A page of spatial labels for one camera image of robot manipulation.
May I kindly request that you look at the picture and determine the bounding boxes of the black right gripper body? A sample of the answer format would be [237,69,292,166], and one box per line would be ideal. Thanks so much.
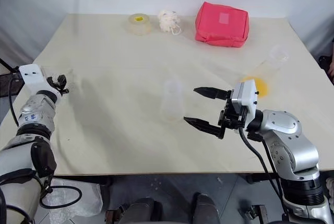
[218,89,248,131]

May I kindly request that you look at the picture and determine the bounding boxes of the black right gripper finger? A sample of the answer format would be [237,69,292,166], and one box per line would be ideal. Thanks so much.
[183,116,226,140]
[193,86,232,101]

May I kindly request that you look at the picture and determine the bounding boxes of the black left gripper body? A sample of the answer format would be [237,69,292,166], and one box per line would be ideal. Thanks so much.
[46,75,63,95]

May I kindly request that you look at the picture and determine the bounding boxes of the clear cup with orange liquid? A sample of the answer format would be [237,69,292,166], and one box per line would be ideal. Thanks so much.
[241,44,291,100]

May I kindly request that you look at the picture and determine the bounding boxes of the clear plastic cup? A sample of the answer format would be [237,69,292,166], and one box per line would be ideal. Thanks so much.
[161,77,185,123]

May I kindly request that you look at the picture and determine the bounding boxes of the red fabric pouch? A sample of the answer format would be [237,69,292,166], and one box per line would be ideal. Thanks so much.
[194,1,249,49]

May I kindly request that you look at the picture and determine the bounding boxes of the dark rounded shape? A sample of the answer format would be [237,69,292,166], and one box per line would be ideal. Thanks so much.
[192,192,225,224]
[122,197,161,224]

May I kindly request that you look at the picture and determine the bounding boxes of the clear tape roll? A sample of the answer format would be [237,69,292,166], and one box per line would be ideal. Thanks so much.
[127,13,152,36]

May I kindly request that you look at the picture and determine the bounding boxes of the dark object beside table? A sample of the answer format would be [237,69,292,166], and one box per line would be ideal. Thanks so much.
[318,51,334,85]

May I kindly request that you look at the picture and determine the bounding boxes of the clear plastic bag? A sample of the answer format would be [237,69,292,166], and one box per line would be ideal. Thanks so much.
[43,178,104,223]

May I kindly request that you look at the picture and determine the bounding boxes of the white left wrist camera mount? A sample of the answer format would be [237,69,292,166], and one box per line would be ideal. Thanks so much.
[18,64,63,97]

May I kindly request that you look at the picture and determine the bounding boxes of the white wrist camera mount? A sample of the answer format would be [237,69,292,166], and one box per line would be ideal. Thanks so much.
[231,79,259,116]
[18,64,63,97]

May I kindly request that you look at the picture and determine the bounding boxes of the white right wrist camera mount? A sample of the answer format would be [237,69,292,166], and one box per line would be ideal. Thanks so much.
[231,79,259,116]

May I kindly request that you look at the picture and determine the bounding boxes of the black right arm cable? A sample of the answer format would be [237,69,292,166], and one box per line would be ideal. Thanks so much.
[237,126,287,204]

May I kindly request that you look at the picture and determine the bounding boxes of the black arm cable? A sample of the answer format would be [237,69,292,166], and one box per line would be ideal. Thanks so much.
[7,76,23,128]
[237,126,287,204]

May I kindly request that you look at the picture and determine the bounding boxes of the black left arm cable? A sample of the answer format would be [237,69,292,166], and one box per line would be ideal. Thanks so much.
[7,76,23,128]

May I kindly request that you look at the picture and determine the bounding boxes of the white rope bundle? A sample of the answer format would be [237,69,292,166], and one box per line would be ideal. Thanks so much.
[157,9,183,36]

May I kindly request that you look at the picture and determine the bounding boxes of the black looped cable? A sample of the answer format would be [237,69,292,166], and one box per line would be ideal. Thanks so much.
[38,176,83,208]

